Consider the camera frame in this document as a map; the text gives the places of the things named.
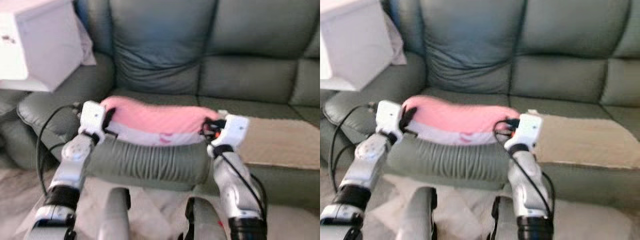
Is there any grey left robot leg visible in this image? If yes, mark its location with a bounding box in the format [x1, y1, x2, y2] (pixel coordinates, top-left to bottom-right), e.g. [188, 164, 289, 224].
[400, 187, 439, 240]
[97, 187, 132, 240]

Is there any grey-green leather sofa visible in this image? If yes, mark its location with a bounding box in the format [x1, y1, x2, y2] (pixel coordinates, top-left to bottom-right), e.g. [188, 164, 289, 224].
[320, 0, 640, 211]
[0, 0, 321, 211]

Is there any grey right robot leg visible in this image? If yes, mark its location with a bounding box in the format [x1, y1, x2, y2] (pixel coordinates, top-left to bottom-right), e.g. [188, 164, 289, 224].
[490, 195, 521, 240]
[182, 196, 226, 240]

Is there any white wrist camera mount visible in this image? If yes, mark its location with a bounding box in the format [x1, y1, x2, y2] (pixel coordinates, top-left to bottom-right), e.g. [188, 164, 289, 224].
[505, 112, 544, 151]
[78, 101, 107, 143]
[375, 100, 404, 141]
[211, 115, 250, 151]

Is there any beige seat blanket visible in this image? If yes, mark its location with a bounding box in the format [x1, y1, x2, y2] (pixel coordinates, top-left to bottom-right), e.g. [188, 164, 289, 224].
[235, 116, 321, 171]
[534, 112, 640, 170]

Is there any pale pink cloth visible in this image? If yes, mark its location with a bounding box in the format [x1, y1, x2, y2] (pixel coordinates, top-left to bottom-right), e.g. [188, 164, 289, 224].
[75, 15, 97, 67]
[384, 12, 408, 66]

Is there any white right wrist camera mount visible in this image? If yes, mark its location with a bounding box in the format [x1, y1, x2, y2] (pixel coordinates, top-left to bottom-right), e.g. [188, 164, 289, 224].
[211, 115, 250, 151]
[505, 112, 544, 151]

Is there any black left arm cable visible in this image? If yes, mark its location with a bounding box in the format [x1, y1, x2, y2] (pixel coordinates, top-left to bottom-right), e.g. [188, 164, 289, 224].
[328, 102, 379, 193]
[36, 102, 83, 196]

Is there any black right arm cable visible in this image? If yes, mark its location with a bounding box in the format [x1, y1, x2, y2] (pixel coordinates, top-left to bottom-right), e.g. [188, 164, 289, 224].
[218, 151, 268, 221]
[492, 120, 557, 218]

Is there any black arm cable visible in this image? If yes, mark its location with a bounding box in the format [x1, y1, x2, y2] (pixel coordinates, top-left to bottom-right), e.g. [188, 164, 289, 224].
[328, 102, 379, 193]
[218, 151, 268, 221]
[492, 120, 557, 218]
[36, 102, 83, 196]

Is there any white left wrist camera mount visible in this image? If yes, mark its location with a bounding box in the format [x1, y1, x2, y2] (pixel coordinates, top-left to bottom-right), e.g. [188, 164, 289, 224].
[375, 100, 404, 141]
[78, 101, 107, 143]

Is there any grey robot leg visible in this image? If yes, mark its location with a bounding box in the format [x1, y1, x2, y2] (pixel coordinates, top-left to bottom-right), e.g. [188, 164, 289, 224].
[400, 187, 439, 240]
[490, 195, 521, 240]
[97, 187, 132, 240]
[182, 196, 226, 240]

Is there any pink and white pillow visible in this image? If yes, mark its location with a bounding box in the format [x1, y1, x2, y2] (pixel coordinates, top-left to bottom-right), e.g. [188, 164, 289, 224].
[100, 96, 226, 147]
[401, 95, 523, 147]

